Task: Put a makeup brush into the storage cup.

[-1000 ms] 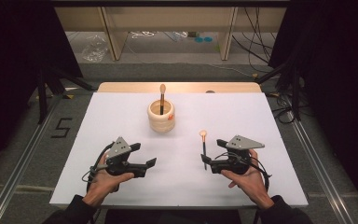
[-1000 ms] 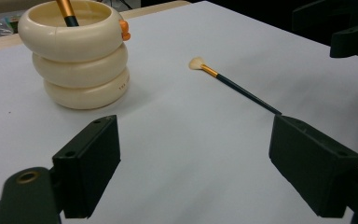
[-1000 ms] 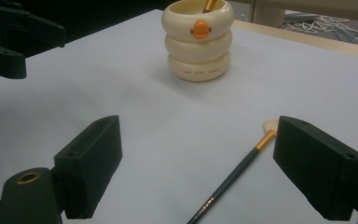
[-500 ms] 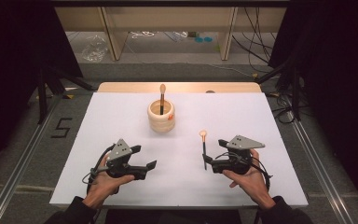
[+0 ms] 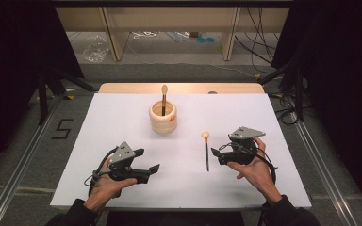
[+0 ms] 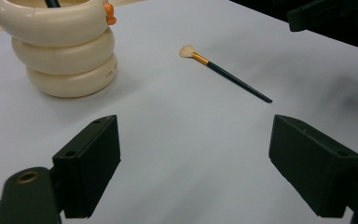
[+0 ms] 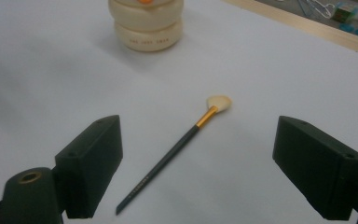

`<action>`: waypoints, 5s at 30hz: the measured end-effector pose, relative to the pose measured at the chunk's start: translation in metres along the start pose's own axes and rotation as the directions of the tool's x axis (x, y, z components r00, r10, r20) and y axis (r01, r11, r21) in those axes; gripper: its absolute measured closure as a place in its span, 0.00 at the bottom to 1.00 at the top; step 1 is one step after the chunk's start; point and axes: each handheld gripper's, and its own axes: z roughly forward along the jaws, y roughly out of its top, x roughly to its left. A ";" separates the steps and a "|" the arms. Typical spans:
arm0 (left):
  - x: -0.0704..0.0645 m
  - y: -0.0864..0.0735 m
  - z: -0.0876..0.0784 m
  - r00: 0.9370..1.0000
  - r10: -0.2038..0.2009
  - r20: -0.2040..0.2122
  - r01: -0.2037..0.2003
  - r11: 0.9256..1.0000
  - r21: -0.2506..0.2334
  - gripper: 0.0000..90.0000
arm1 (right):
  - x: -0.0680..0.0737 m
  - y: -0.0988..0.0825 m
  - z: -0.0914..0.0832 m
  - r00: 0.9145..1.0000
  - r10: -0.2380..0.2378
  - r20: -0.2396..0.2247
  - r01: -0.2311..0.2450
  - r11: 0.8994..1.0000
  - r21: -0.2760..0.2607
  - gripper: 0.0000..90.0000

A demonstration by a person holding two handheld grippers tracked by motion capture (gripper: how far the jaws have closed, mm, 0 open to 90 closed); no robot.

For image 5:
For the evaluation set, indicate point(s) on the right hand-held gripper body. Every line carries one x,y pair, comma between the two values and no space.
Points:
243,153

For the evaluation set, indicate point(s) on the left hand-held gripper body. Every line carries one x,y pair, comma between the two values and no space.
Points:
122,163

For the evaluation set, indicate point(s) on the round-tipped makeup brush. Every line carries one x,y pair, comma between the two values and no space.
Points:
206,153

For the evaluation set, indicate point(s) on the beige ribbed brush holder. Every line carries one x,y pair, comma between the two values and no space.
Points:
163,124

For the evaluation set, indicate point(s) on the flat-tipped makeup brush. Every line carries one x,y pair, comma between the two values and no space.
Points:
164,100

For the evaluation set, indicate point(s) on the person's right hand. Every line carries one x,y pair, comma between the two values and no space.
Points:
259,175

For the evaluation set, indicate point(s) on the person's left hand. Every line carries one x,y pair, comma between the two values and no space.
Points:
106,191

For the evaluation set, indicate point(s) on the white board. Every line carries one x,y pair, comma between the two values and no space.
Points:
176,191

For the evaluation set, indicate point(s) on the wooden table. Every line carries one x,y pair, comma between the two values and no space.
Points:
132,88

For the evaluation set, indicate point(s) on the black metal stand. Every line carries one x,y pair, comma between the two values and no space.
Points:
298,91
44,94

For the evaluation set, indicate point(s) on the clear plastic bag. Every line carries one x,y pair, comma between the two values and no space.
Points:
95,50

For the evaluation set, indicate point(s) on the blue discs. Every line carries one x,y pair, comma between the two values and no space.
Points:
205,40

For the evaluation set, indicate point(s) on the dark curtain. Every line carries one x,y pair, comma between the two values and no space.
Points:
12,62
342,78

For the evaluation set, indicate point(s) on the beige wooden shelf unit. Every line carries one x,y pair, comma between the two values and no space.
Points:
169,15

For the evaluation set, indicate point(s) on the aluminium rail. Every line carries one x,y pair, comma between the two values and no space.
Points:
323,172
22,166

